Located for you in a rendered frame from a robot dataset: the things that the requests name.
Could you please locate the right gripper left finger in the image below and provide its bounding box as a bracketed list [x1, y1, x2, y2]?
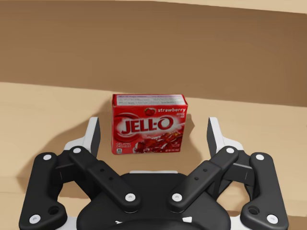
[18, 116, 142, 230]

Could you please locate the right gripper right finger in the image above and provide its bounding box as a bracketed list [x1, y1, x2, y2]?
[167, 116, 289, 230]

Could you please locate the pale wooden shelf unit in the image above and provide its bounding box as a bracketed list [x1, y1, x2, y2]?
[0, 0, 307, 230]

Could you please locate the red and white carton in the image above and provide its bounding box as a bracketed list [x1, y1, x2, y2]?
[111, 93, 188, 155]

